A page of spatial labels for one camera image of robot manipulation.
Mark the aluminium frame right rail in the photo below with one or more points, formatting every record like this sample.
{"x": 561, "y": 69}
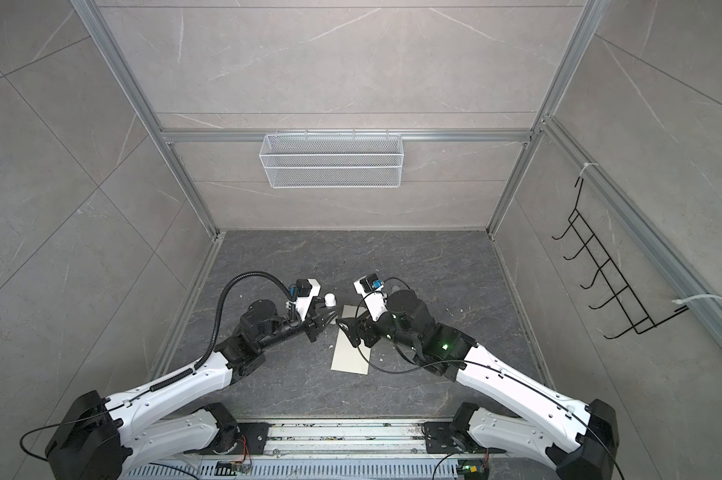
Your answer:
{"x": 687, "y": 283}

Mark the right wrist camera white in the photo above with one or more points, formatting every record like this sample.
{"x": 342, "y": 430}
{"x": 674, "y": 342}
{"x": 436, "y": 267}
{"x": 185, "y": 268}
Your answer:
{"x": 373, "y": 299}

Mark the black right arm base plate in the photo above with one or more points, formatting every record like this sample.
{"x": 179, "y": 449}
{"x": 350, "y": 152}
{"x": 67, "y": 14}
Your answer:
{"x": 440, "y": 439}

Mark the grey slotted cable duct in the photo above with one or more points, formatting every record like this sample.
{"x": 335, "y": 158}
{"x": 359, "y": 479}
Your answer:
{"x": 262, "y": 468}

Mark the white wire mesh basket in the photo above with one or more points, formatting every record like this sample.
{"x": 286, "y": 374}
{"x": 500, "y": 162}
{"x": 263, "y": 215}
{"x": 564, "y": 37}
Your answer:
{"x": 332, "y": 162}

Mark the aluminium frame post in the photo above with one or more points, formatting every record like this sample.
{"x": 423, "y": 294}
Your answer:
{"x": 97, "y": 27}
{"x": 592, "y": 14}

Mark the black wire hook rack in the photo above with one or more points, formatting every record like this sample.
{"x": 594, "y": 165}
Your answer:
{"x": 608, "y": 273}

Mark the white paper envelope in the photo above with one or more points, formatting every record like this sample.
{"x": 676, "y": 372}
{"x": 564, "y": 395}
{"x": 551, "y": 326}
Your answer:
{"x": 347, "y": 358}

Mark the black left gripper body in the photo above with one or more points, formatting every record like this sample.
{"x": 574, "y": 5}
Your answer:
{"x": 310, "y": 325}

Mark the aluminium frame left post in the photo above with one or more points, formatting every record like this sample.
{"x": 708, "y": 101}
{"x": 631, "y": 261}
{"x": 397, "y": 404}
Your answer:
{"x": 97, "y": 27}

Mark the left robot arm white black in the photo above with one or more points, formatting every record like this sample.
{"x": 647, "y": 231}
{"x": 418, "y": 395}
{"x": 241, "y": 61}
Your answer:
{"x": 137, "y": 409}

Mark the aluminium frame right post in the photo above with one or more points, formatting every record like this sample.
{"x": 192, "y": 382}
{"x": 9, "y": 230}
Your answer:
{"x": 592, "y": 14}

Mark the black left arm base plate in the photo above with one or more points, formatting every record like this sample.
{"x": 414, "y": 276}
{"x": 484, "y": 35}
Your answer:
{"x": 250, "y": 438}

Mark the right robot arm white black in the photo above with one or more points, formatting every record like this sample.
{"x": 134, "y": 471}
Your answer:
{"x": 577, "y": 440}

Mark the aluminium frame rail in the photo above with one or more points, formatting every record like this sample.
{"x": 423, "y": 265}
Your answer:
{"x": 687, "y": 283}
{"x": 414, "y": 135}

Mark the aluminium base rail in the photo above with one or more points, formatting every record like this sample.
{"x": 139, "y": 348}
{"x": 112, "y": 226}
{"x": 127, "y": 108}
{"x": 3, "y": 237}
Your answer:
{"x": 343, "y": 435}

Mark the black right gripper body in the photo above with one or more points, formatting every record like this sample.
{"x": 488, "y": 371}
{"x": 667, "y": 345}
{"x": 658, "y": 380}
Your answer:
{"x": 374, "y": 330}

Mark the aluminium frame back rail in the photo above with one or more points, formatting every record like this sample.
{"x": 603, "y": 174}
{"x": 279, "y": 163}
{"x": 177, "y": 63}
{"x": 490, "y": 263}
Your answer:
{"x": 414, "y": 135}

